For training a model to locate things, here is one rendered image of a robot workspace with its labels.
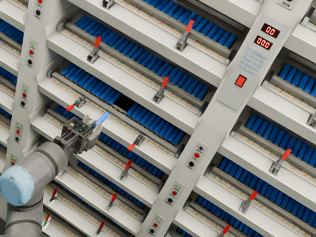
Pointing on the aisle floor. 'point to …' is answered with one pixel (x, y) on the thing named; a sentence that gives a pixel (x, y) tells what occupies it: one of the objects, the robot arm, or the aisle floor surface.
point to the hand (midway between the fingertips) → (95, 126)
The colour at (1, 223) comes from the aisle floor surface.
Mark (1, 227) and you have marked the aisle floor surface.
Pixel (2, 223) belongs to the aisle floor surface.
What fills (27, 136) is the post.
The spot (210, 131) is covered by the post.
